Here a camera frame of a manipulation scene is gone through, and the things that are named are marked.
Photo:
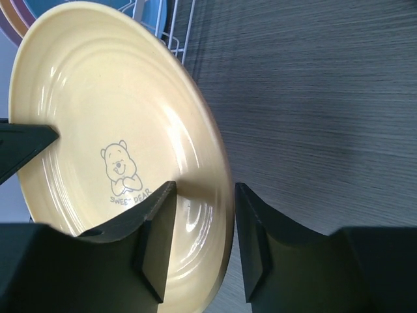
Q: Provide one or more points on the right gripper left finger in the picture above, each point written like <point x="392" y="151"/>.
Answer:
<point x="118" y="266"/>

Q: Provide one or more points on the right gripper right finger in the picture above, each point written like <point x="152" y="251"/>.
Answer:
<point x="288" y="267"/>

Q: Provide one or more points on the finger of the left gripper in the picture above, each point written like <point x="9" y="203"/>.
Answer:
<point x="21" y="143"/>

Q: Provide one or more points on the yellow bear plate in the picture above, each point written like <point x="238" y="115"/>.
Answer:
<point x="129" y="118"/>

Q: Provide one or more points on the blue plate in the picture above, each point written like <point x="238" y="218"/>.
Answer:
<point x="154" y="13"/>

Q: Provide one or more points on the purple plate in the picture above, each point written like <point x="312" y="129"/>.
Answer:
<point x="9" y="31"/>

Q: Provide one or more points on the pink plate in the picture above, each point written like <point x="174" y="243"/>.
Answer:
<point x="38" y="7"/>

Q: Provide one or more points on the orange plate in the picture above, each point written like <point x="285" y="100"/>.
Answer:
<point x="18" y="16"/>

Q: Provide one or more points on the white wire dish rack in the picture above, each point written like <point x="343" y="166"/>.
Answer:
<point x="178" y="26"/>

